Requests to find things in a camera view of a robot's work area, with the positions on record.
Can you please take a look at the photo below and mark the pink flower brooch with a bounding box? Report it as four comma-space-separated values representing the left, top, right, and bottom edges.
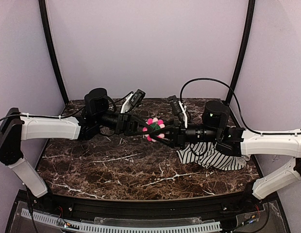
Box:
142, 117, 165, 142

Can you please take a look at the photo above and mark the black white striped garment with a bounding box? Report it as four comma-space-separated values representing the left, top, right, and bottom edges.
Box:
177, 142, 251, 171

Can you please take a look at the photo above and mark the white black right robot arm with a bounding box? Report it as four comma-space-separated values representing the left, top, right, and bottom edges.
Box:
143, 100, 301, 200

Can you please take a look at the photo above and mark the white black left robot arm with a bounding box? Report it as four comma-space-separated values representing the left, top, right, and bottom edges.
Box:
0, 88, 164, 198

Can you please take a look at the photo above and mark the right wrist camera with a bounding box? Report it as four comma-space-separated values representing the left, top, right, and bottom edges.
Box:
167, 95, 188, 128

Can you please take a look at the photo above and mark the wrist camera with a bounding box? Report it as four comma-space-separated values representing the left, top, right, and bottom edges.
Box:
120, 89, 146, 114
167, 95, 188, 128

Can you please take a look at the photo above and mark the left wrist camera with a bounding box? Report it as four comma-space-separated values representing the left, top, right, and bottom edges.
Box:
120, 89, 146, 114

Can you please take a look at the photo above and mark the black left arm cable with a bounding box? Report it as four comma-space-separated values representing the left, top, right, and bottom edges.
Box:
0, 91, 134, 153

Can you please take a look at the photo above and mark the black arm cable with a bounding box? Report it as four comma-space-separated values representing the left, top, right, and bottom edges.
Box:
0, 91, 134, 153
180, 77, 263, 133

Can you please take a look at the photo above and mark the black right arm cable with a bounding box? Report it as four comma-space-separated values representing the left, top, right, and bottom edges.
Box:
180, 77, 263, 133

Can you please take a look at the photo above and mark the black front frame rail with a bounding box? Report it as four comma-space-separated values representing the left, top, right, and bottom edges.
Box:
53, 192, 253, 219

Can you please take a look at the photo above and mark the white slotted cable duct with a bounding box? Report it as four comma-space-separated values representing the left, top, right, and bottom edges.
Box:
17, 208, 222, 233

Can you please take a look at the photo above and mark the black right frame post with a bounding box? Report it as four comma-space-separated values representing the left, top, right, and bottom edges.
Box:
225, 0, 256, 105

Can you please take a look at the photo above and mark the black frame post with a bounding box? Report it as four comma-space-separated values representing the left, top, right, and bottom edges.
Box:
225, 0, 256, 105
38, 0, 69, 105

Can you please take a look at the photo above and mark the black left frame post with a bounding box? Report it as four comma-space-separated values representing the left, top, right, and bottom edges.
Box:
38, 0, 69, 105

